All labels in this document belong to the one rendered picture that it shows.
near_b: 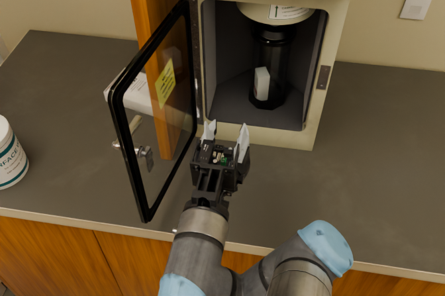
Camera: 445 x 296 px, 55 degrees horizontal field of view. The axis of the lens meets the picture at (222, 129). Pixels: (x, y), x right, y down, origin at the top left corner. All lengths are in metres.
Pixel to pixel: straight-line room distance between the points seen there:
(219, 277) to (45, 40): 1.20
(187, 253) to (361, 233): 0.55
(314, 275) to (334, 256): 0.04
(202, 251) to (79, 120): 0.77
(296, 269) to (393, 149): 0.76
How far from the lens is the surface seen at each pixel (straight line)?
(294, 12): 0.92
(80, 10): 1.59
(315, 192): 1.09
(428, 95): 1.44
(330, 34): 0.91
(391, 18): 1.43
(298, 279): 0.52
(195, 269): 0.59
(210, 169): 0.65
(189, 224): 0.62
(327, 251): 0.56
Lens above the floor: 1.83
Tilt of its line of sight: 48 degrees down
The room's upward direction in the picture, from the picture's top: straight up
